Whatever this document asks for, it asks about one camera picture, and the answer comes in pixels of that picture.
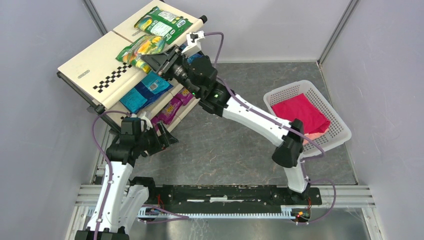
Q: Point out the white plastic basket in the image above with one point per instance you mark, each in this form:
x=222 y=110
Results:
x=338 y=132

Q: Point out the light blue Slendy bag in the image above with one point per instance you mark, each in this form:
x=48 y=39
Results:
x=193 y=57

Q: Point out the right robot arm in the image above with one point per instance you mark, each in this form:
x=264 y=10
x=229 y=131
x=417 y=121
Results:
x=215 y=97

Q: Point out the purple candy bag on shelf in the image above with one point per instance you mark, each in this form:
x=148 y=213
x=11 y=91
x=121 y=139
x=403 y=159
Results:
x=184 y=96

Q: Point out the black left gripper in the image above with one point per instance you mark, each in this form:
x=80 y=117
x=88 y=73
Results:
x=158 y=136

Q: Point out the cream tiered shelf rack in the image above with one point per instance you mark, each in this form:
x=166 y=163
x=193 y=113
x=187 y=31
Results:
x=100 y=79

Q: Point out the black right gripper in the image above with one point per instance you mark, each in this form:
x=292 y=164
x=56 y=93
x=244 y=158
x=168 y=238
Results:
x=164 y=62

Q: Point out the green Fox's candy bag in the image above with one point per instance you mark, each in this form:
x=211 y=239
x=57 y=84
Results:
x=159 y=22

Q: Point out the small green white candy bag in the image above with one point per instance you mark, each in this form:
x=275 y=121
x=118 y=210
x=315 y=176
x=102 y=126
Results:
x=145 y=45

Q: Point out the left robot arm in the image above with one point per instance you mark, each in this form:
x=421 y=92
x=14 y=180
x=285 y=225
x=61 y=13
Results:
x=120 y=197

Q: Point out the purple grape candy bag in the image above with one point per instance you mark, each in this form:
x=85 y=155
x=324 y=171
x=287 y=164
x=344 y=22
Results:
x=155 y=123
x=167 y=114

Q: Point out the red cloth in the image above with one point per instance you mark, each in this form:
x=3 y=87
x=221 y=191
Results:
x=315 y=123

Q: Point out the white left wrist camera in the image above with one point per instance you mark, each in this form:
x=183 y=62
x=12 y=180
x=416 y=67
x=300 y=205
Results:
x=145 y=117

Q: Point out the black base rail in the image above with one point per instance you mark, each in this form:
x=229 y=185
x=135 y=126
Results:
x=231 y=199

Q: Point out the dark blue fruit candy bag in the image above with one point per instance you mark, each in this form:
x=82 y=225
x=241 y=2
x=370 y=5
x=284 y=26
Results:
x=146 y=92

